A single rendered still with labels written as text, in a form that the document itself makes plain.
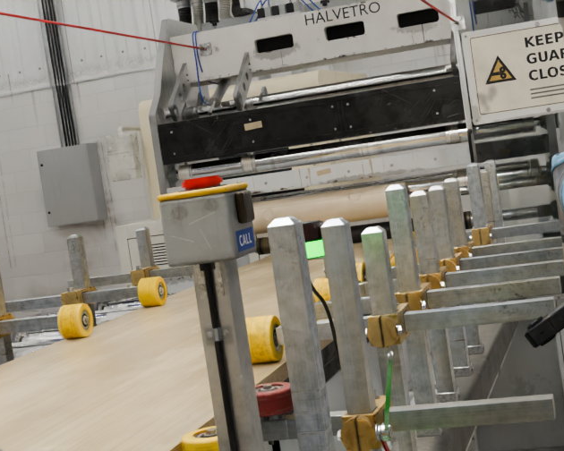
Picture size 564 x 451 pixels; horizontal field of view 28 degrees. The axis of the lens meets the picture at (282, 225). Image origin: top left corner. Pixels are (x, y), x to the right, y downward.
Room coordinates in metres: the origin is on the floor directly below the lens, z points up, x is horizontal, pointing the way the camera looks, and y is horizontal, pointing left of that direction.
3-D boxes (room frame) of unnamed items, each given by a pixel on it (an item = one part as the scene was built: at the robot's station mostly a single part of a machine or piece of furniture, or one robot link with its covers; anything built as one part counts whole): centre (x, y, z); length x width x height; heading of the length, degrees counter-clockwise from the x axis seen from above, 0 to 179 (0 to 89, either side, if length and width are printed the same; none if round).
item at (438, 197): (2.54, -0.36, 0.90); 0.04 x 0.04 x 0.48; 73
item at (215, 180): (1.09, 0.07, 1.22); 0.04 x 0.04 x 0.02
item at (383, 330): (1.84, -0.15, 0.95); 0.14 x 0.06 x 0.05; 163
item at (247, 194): (1.08, 0.03, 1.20); 0.03 x 0.01 x 0.03; 163
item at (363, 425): (1.60, -0.08, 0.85); 0.14 x 0.06 x 0.05; 163
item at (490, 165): (3.74, -0.71, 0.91); 0.04 x 0.04 x 0.48; 73
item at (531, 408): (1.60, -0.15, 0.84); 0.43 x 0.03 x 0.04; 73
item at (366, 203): (4.23, -0.29, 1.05); 1.43 x 0.12 x 0.12; 73
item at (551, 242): (2.79, -0.52, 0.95); 0.37 x 0.03 x 0.03; 73
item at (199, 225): (1.09, 0.07, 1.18); 0.07 x 0.07 x 0.08; 73
